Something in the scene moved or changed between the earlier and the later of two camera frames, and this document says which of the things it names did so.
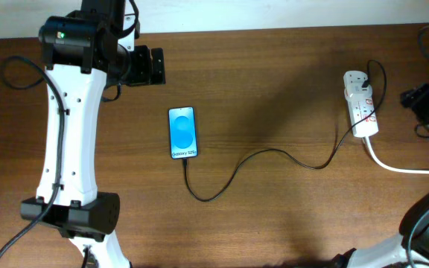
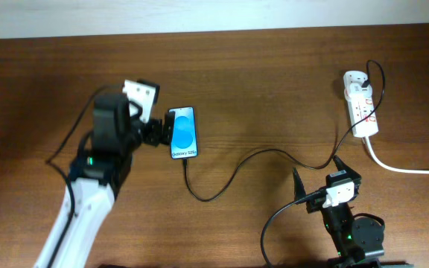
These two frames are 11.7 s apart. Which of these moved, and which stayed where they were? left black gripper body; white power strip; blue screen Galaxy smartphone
Moved: left black gripper body
Stayed: blue screen Galaxy smartphone; white power strip
